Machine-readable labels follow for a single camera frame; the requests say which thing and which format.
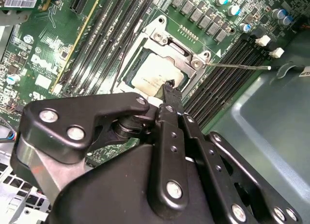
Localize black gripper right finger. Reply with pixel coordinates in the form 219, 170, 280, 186
176, 87, 303, 224

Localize metal socket cover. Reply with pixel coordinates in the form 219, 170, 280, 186
118, 31, 209, 99

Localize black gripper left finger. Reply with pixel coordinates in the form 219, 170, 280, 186
11, 79, 190, 217

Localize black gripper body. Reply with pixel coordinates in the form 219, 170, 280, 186
49, 143, 226, 224

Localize CPU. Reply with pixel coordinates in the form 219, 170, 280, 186
124, 51, 188, 99

